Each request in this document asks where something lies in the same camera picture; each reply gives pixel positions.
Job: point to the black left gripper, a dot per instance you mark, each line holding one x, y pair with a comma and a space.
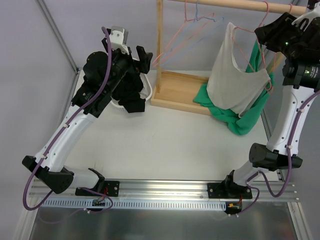
133, 63

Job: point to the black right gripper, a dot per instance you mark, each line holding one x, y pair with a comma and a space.
271, 33

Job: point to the black tank top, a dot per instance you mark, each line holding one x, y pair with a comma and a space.
127, 93

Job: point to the blue wire hanger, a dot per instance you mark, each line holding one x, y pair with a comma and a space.
204, 33

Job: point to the pink wire hanger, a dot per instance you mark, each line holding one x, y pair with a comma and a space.
180, 38

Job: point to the cream tank top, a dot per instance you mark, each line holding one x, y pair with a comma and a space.
230, 88

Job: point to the white tank top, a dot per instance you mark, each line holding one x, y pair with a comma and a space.
145, 94

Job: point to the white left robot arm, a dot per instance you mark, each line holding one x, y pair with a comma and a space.
108, 75

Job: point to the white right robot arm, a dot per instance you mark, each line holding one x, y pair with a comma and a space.
301, 85

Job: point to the green tank top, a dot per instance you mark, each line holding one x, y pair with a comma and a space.
238, 126

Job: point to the white perforated plastic basket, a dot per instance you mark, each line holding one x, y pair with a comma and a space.
146, 84

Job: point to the wooden clothes rack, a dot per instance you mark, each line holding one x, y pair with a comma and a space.
177, 90

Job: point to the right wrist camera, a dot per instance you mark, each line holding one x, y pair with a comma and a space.
313, 11

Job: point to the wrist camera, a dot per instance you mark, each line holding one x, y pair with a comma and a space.
313, 11
118, 38

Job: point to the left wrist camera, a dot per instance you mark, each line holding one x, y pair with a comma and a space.
118, 38

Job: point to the aluminium mounting rail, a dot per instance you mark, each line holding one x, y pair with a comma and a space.
191, 190

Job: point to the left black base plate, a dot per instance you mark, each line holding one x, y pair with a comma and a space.
108, 187

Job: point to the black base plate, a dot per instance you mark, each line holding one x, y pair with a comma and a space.
223, 190
108, 187

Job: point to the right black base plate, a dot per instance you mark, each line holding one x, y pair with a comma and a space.
223, 190

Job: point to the white slotted cable duct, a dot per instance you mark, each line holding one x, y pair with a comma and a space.
139, 204

